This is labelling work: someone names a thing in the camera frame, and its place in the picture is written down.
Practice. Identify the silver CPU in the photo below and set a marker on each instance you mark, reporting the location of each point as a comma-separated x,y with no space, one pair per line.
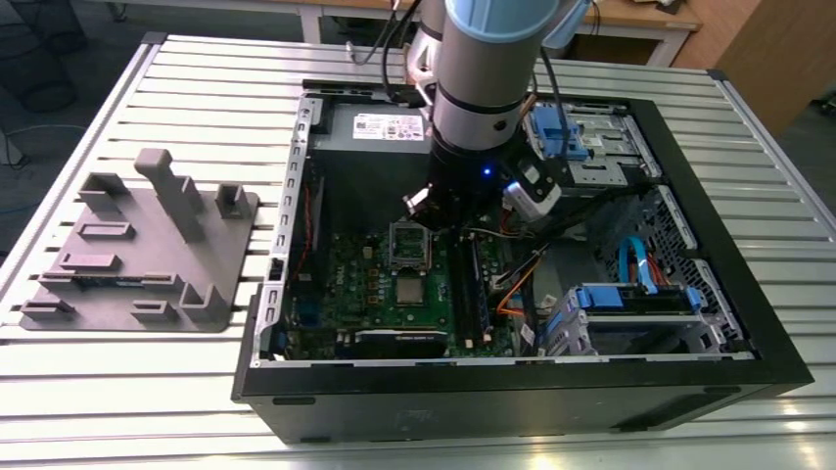
411,291

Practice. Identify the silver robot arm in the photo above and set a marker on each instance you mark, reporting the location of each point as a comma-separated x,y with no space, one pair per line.
483,63

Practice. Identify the CPU socket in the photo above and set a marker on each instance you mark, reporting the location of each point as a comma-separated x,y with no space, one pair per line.
411,275

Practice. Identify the silver power supply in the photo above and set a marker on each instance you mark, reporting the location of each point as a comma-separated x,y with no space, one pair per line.
365,191

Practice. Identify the silver drive cage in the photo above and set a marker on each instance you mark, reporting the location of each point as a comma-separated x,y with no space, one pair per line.
600,171

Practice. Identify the RAM slot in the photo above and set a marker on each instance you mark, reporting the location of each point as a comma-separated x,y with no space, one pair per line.
468,294
477,294
459,294

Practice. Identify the green motherboard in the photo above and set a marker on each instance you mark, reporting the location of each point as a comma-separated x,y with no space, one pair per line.
365,318

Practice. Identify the hard disk in blue carrier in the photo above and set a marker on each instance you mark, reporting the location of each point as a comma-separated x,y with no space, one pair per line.
604,297

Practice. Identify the graphics card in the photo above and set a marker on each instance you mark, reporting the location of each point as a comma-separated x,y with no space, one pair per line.
399,343

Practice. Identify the grey parts rack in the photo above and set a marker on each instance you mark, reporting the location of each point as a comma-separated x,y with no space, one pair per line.
225,264

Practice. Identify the silver disk bay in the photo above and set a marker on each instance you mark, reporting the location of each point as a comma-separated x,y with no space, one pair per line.
653,323

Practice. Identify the wooden desk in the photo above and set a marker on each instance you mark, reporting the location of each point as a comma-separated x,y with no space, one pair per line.
653,14

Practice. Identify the black PC case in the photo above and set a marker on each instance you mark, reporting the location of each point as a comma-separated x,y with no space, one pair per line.
523,411

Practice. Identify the wooden cabinet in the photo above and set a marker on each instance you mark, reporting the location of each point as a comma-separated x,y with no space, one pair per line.
777,59

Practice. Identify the RAM stick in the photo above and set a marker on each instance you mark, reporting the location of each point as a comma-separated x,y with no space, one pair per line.
124,283

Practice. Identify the black mesh chair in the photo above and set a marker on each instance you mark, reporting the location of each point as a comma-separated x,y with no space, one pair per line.
39,59

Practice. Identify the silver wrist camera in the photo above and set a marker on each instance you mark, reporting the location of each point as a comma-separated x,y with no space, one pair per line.
532,193

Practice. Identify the blue plastic drive bracket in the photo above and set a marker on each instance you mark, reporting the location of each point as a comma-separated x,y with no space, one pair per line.
575,147

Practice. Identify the white table frame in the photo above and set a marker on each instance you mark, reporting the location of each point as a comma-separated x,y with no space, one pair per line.
311,24

